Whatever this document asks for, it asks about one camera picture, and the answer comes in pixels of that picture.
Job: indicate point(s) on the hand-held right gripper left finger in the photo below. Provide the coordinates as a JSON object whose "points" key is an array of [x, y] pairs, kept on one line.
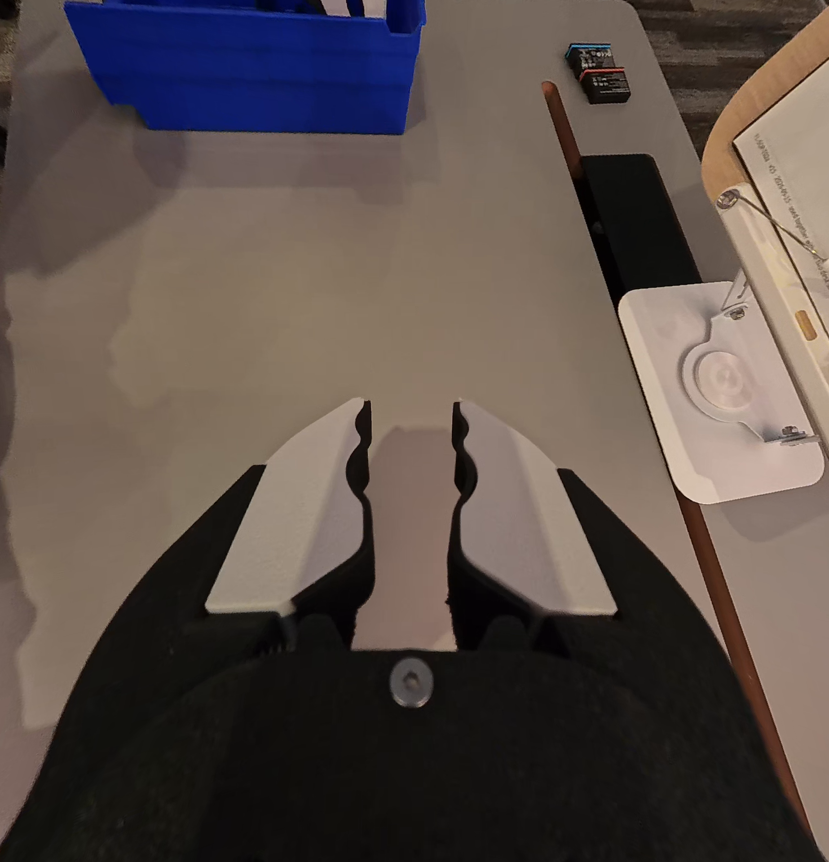
{"points": [[293, 532]]}

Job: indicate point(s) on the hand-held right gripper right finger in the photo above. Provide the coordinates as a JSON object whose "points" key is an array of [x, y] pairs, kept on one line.
{"points": [[529, 539]]}

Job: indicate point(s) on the blue plastic bin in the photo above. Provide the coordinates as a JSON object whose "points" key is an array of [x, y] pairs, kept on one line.
{"points": [[253, 81]]}

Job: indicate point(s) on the wooden document stand white base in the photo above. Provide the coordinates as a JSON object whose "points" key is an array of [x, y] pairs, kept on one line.
{"points": [[657, 404]]}

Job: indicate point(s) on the black phone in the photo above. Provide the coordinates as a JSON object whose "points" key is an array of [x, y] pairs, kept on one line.
{"points": [[640, 222]]}

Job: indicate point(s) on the small black box red label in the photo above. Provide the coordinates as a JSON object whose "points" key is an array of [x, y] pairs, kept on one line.
{"points": [[606, 87]]}

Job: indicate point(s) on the printed instruction sheet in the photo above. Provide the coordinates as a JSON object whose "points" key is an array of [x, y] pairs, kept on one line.
{"points": [[792, 155]]}

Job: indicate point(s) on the small black box blue label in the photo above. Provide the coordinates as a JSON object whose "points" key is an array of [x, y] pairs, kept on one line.
{"points": [[589, 55]]}

